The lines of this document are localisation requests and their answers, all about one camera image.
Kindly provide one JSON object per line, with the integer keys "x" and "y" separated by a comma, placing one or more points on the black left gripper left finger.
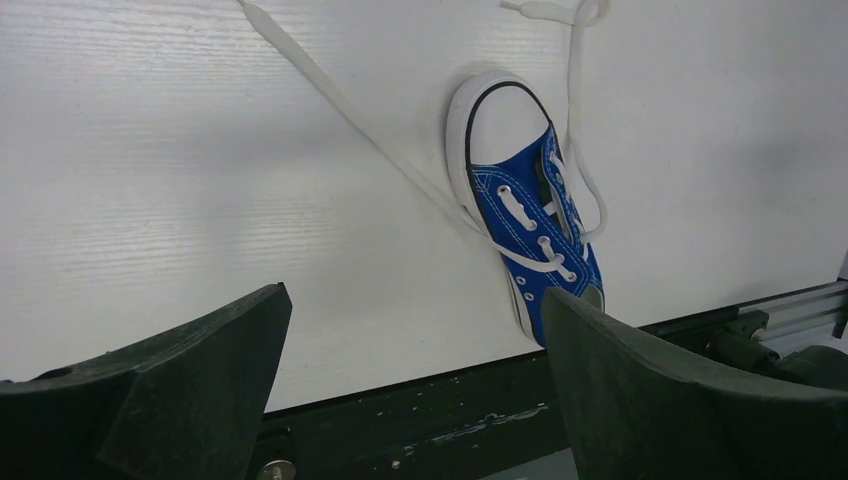
{"x": 183, "y": 404}

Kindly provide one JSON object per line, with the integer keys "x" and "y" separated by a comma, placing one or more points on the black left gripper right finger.
{"x": 638, "y": 407}

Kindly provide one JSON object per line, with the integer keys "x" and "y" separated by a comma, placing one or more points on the blue canvas sneaker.
{"x": 507, "y": 171}

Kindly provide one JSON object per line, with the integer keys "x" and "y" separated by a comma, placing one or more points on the white shoelace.
{"x": 586, "y": 14}

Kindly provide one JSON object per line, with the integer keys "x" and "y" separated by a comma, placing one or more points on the aluminium frame rail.
{"x": 800, "y": 319}

